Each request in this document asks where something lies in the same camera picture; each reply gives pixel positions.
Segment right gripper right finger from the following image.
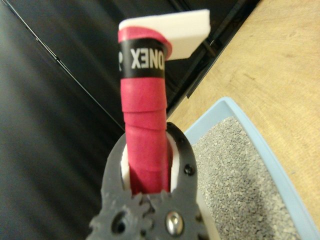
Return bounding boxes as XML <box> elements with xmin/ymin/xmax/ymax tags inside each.
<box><xmin>149</xmin><ymin>121</ymin><xmax>209</xmax><ymax>240</ymax></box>

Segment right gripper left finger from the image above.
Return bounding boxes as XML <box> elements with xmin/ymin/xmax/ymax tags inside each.
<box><xmin>87</xmin><ymin>134</ymin><xmax>154</xmax><ymax>240</ymax></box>

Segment blue litter tray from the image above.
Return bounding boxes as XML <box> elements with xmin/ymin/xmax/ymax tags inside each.
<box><xmin>183</xmin><ymin>96</ymin><xmax>320</xmax><ymax>240</ymax></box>

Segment white scoop with red handle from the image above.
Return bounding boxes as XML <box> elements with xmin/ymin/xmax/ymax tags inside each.
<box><xmin>117</xmin><ymin>9</ymin><xmax>212</xmax><ymax>196</ymax></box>

